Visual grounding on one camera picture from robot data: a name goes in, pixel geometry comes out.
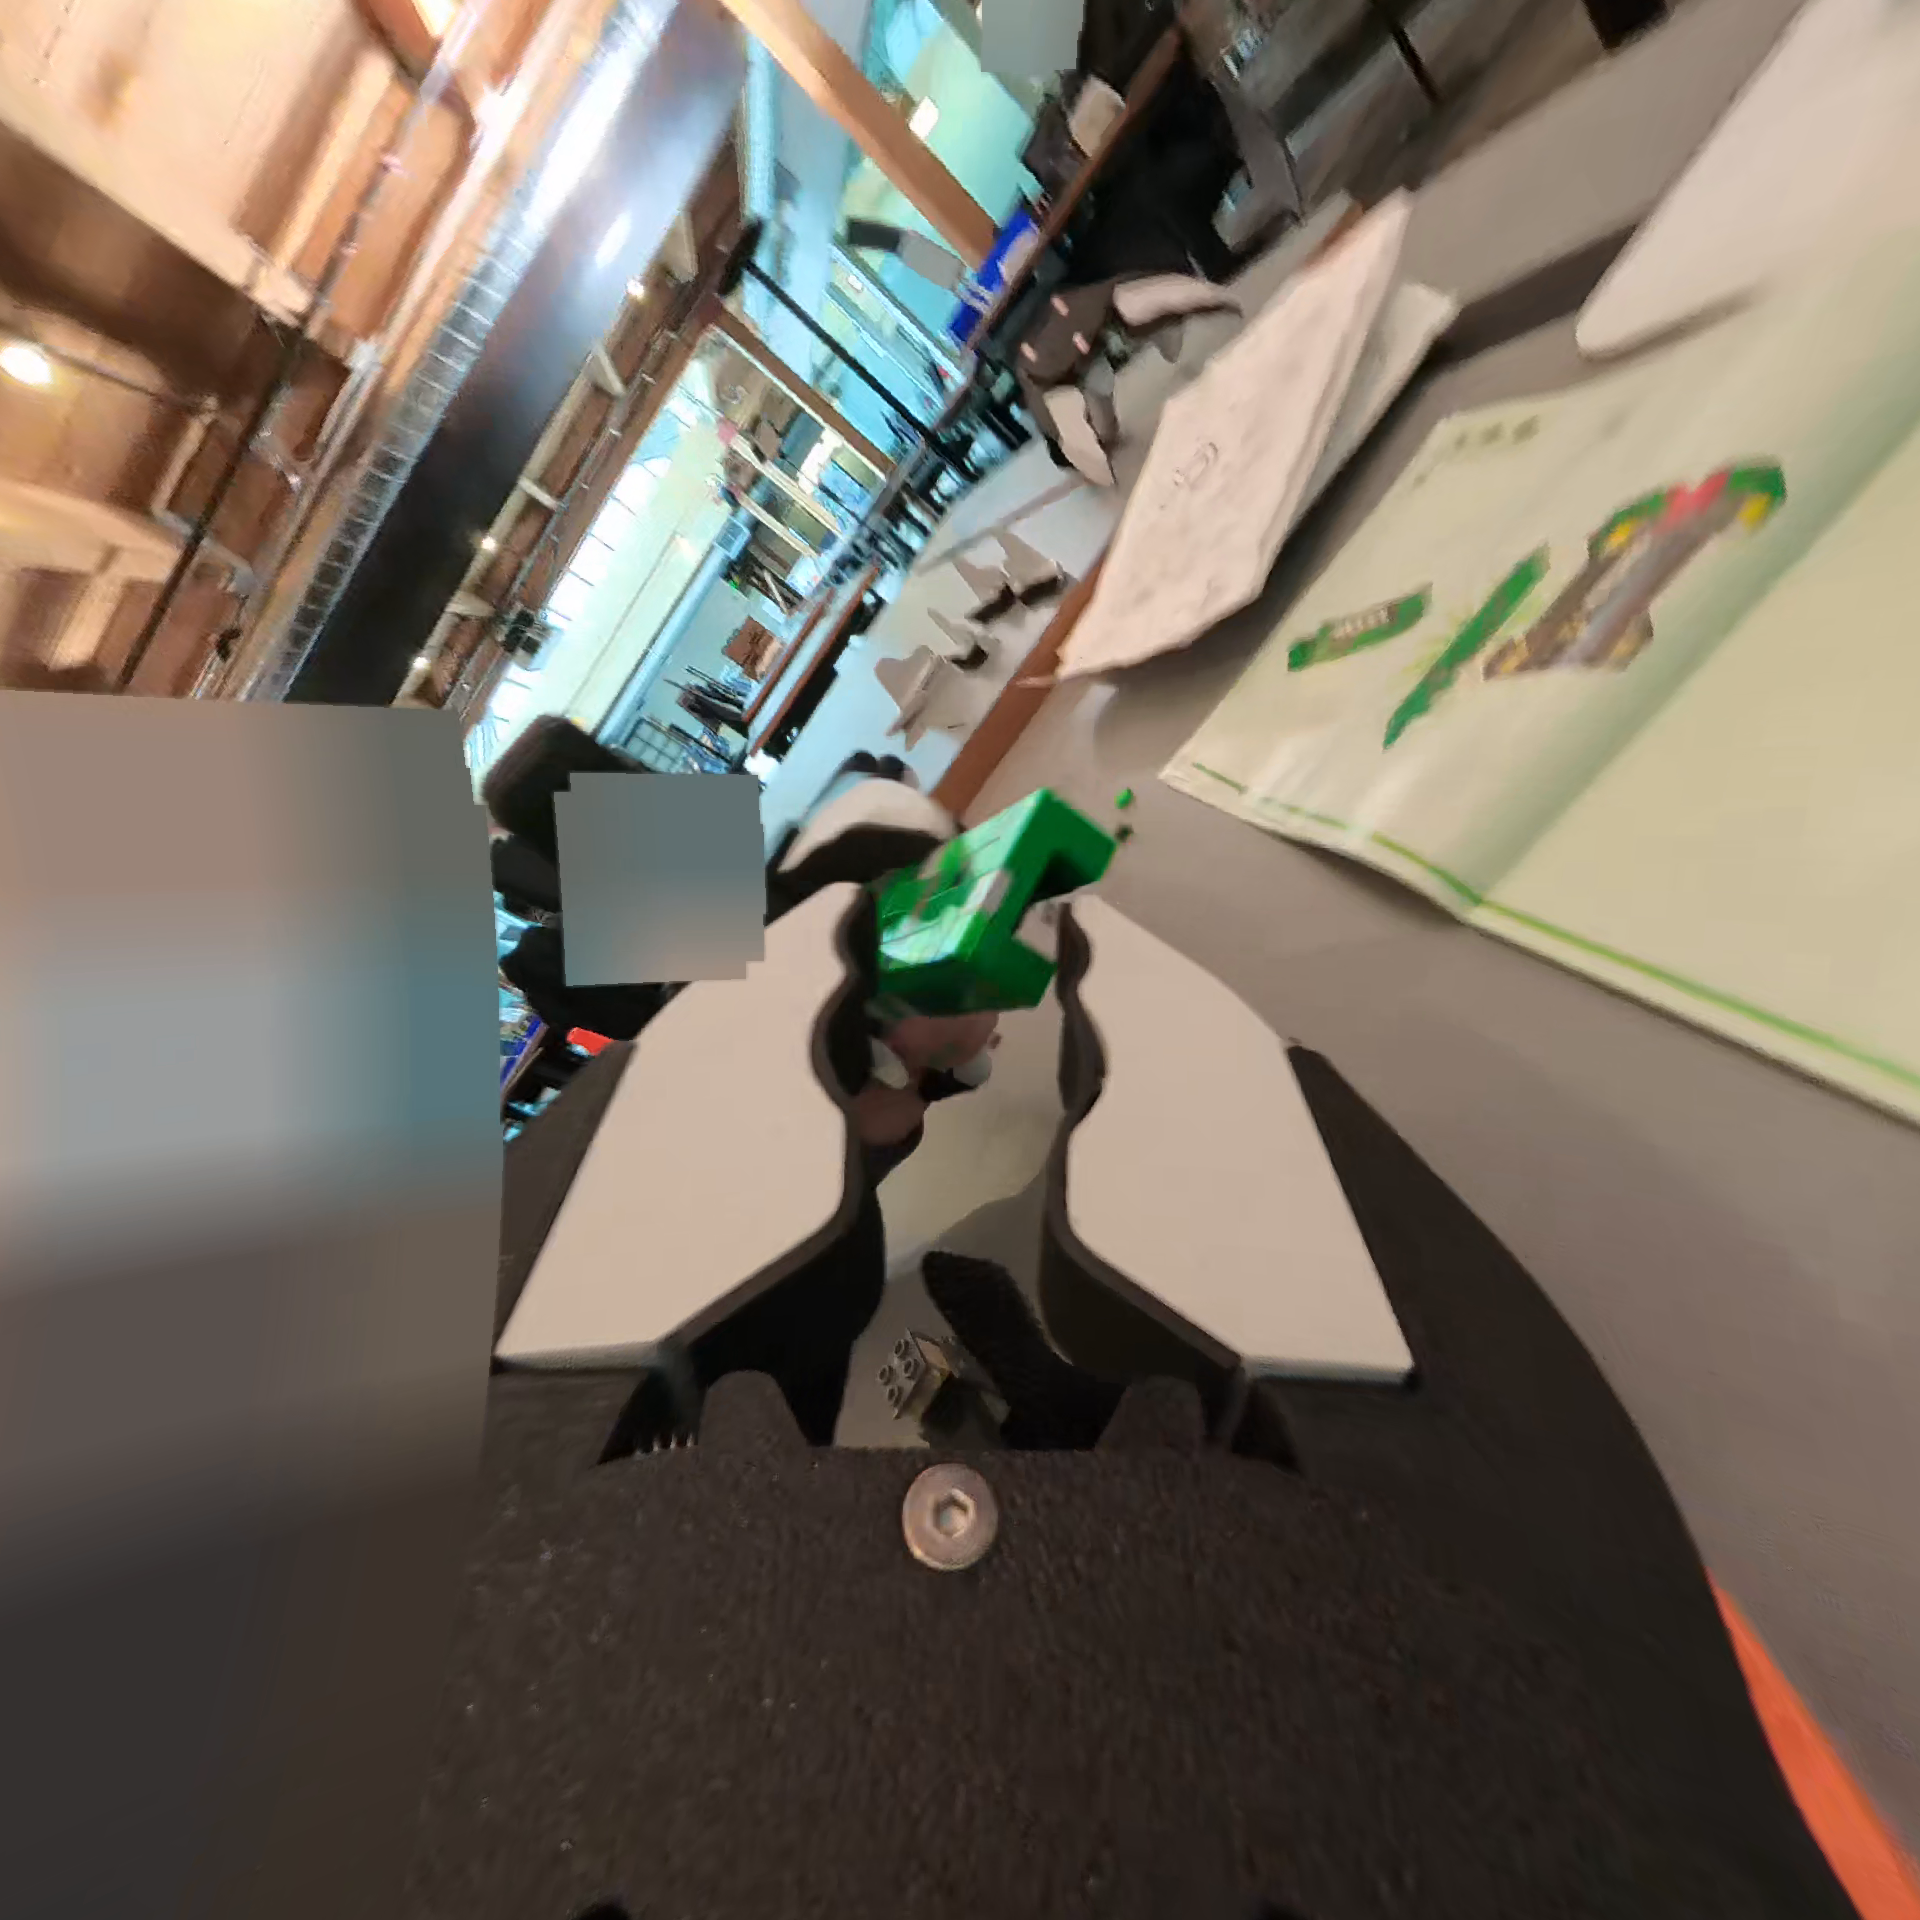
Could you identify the ceiling lamp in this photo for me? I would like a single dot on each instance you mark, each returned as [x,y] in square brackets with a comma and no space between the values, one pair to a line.
[25,360]

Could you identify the small grey brick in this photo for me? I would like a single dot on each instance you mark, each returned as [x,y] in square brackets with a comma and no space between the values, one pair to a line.
[917,1372]

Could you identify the grey desk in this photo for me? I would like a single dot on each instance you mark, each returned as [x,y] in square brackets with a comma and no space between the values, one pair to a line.
[1500,1080]

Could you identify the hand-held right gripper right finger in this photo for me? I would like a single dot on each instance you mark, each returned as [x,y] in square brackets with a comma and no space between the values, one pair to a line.
[1214,1200]

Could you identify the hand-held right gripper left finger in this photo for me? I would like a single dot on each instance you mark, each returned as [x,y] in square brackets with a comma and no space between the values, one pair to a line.
[706,1156]

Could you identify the green brick assembly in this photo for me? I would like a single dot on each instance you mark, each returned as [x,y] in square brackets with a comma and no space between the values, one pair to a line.
[961,915]

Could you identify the green and white instruction booklet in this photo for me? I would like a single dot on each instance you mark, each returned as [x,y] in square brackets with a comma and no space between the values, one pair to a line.
[1652,780]

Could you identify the white tray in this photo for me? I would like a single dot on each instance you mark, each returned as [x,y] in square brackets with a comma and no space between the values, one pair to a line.
[1724,196]

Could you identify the person's left hand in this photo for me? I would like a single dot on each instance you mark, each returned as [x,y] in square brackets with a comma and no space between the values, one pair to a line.
[901,1103]

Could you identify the black chair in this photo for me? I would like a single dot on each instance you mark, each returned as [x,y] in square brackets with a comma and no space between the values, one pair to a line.
[1073,324]

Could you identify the orange strip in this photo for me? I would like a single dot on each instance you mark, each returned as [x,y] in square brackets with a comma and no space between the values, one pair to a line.
[1817,1771]

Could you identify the white wood-edged table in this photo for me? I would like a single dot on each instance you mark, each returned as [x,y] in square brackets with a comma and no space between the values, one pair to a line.
[975,629]

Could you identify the white folded paper sheets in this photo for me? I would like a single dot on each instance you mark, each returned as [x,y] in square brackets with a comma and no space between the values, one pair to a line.
[1261,451]

